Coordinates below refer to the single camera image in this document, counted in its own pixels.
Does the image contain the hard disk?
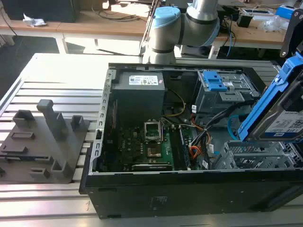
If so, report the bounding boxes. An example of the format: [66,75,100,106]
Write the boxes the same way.
[238,55,303,144]

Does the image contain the blue disk wire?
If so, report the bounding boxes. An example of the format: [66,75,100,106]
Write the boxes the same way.
[226,113,245,140]

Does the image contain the metal disk bay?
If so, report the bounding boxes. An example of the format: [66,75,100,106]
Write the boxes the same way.
[213,140,303,170]

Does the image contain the blue cardboard box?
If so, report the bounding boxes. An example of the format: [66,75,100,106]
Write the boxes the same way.
[276,4,299,20]

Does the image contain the wooden desk with clutter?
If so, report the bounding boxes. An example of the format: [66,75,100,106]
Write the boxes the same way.
[213,11,292,59]

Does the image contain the white flat tray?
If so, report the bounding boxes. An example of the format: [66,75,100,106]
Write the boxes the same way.
[242,8,273,17]

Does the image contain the small black device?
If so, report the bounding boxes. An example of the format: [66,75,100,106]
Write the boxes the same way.
[236,13,253,28]

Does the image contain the blue plastic drive latch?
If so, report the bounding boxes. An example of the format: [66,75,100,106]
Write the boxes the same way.
[203,70,228,92]

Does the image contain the grey metal drive cage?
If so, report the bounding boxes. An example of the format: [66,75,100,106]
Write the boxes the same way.
[193,70,260,115]

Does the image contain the RAM stick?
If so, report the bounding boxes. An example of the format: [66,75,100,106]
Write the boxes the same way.
[169,127,188,171]

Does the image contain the black power supply unit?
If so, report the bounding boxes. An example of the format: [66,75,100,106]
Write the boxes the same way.
[111,70,166,125]

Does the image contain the metal socket cover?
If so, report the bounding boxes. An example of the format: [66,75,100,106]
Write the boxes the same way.
[143,121,164,143]

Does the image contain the CPU socket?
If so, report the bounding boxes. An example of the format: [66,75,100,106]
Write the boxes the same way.
[146,146,163,158]

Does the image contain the black PC case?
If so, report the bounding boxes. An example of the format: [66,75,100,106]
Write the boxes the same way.
[79,62,303,219]

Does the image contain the black graphics card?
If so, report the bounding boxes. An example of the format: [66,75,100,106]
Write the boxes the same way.
[131,163,173,171]

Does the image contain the green motherboard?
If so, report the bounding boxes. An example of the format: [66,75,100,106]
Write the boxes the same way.
[104,122,197,172]

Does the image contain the long wooden desk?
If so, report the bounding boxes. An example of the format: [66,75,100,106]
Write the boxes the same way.
[0,9,152,54]

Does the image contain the crumpled white paper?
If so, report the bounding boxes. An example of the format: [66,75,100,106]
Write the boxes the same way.
[22,13,47,27]

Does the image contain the grey parts rack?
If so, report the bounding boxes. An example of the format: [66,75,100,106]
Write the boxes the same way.
[0,99,92,185]

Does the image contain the hanging blue cable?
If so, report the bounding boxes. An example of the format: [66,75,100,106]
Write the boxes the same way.
[225,29,237,58]

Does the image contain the black wire bundle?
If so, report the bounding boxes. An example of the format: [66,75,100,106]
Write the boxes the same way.
[190,104,246,148]

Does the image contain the yellow and black wire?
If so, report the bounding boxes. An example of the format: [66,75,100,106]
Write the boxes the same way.
[165,88,187,118]

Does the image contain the orange and yellow wires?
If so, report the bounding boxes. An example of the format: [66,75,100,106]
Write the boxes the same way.
[188,120,212,163]

